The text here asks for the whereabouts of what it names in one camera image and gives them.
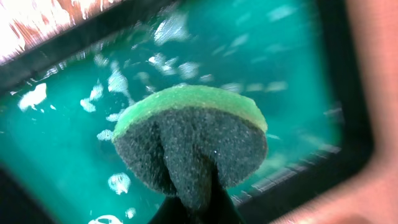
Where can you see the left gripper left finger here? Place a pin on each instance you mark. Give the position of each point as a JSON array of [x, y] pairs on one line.
[[171, 211]]

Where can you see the green dish sponge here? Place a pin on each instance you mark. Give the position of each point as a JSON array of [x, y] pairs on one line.
[[184, 140]]

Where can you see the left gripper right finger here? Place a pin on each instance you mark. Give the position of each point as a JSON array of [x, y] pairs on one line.
[[221, 209]]

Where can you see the black tray with green water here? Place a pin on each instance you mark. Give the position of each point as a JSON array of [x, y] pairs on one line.
[[60, 103]]

